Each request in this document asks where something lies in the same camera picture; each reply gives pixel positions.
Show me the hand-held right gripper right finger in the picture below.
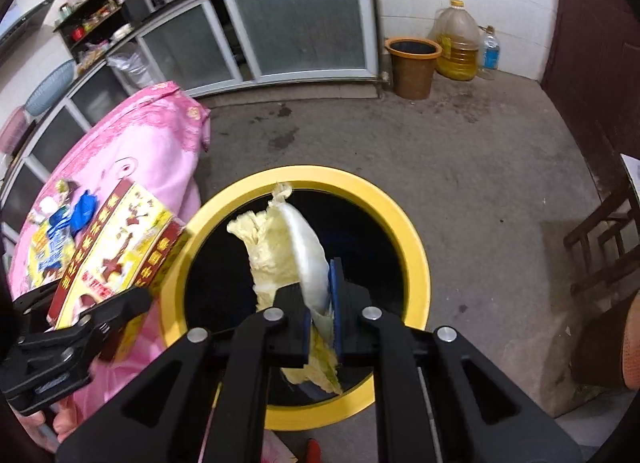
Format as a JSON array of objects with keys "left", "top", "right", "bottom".
[{"left": 327, "top": 258, "right": 583, "bottom": 463}]

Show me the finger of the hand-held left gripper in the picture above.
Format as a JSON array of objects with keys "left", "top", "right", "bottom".
[
  {"left": 62, "top": 287, "right": 153, "bottom": 361},
  {"left": 11, "top": 287, "right": 57, "bottom": 316}
]

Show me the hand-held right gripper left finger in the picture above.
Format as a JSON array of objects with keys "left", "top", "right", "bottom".
[{"left": 55, "top": 285, "right": 313, "bottom": 463}]

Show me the yellow blue snack packet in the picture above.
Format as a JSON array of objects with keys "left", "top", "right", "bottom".
[{"left": 27, "top": 228, "right": 71, "bottom": 289}]

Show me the red yellow cardboard box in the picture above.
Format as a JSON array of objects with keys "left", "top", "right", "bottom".
[{"left": 47, "top": 178, "right": 191, "bottom": 364}]

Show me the napa cabbage leaf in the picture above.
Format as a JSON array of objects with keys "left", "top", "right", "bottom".
[{"left": 226, "top": 182, "right": 346, "bottom": 396}]

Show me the yellow rim trash bin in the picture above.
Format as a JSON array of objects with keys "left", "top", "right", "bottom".
[{"left": 159, "top": 166, "right": 431, "bottom": 431}]

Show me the person's left hand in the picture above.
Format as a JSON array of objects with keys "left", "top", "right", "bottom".
[{"left": 50, "top": 405, "right": 83, "bottom": 444}]

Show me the blue white packet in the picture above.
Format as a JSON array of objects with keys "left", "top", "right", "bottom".
[{"left": 47, "top": 208, "right": 76, "bottom": 244}]

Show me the pink floral cloth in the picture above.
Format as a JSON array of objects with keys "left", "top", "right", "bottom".
[{"left": 7, "top": 82, "right": 301, "bottom": 463}]

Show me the pink plastic basin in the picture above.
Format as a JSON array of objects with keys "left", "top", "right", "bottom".
[{"left": 0, "top": 106, "right": 28, "bottom": 154}]

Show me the blue plastic basin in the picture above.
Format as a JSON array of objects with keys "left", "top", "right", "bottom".
[{"left": 25, "top": 60, "right": 76, "bottom": 116}]

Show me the clear plastic bag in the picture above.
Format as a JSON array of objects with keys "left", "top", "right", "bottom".
[{"left": 107, "top": 43, "right": 156, "bottom": 89}]

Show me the brown plastic bucket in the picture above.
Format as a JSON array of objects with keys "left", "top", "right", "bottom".
[{"left": 384, "top": 36, "right": 443, "bottom": 100}]

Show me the steel range hood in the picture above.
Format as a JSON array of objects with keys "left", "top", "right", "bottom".
[{"left": 0, "top": 0, "right": 56, "bottom": 51}]

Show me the dark wooden chair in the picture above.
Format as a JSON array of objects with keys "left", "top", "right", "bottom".
[{"left": 562, "top": 153, "right": 640, "bottom": 304}]

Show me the large cooking oil bottle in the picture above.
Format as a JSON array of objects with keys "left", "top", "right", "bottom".
[{"left": 434, "top": 0, "right": 482, "bottom": 81}]

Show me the grey glass-door counter cabinet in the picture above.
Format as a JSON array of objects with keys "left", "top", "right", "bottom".
[{"left": 0, "top": 0, "right": 382, "bottom": 264}]

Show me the clear water bottle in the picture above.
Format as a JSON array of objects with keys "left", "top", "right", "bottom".
[{"left": 477, "top": 26, "right": 501, "bottom": 80}]

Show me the orange textured object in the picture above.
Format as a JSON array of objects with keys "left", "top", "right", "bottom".
[{"left": 620, "top": 293, "right": 640, "bottom": 389}]

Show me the black spice shelf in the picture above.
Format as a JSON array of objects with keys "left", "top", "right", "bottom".
[{"left": 54, "top": 0, "right": 138, "bottom": 61}]

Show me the dark red door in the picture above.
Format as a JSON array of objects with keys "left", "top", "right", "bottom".
[{"left": 542, "top": 0, "right": 640, "bottom": 204}]

